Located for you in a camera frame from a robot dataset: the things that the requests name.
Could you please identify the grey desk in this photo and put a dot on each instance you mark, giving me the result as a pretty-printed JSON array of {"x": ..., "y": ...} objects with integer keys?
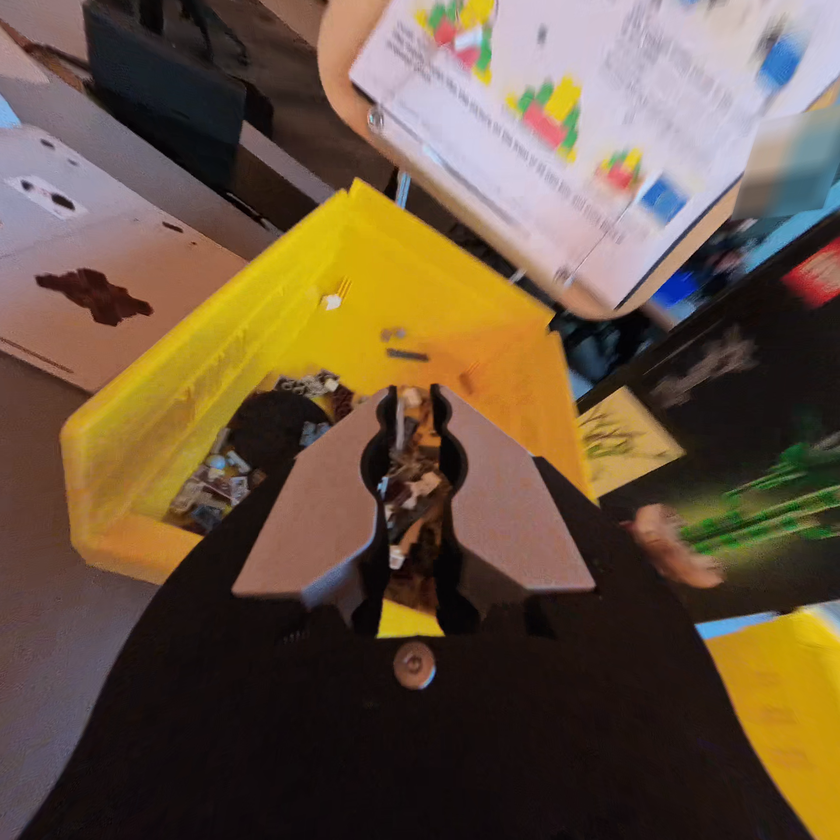
[{"x": 39, "y": 525}]

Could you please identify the pile of toy bricks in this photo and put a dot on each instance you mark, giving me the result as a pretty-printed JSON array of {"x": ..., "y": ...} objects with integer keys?
[{"x": 413, "y": 499}]

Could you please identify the printed instruction sheet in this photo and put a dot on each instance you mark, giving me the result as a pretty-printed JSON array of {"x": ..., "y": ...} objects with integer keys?
[{"x": 558, "y": 197}]

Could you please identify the instruction booklet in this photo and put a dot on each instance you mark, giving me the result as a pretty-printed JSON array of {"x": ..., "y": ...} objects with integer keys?
[{"x": 131, "y": 249}]

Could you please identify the black toy set box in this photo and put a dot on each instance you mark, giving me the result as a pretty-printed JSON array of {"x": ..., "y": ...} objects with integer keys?
[{"x": 722, "y": 407}]

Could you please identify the yellow plastic parts bin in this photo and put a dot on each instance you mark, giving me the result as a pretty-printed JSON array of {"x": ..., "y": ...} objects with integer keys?
[
  {"x": 394, "y": 275},
  {"x": 781, "y": 709}
]

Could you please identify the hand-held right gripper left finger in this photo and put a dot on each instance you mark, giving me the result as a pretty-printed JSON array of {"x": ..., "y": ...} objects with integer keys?
[{"x": 315, "y": 525}]

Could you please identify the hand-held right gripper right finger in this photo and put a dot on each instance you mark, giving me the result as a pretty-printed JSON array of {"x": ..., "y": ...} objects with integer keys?
[{"x": 518, "y": 525}]

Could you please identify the small white toy brick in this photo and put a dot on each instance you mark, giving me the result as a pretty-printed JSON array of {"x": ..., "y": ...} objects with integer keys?
[{"x": 331, "y": 302}]

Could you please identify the wooden clipboard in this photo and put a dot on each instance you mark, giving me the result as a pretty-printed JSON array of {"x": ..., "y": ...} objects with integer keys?
[{"x": 341, "y": 52}]

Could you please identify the black electronic box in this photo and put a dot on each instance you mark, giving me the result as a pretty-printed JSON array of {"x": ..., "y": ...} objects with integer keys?
[{"x": 164, "y": 92}]

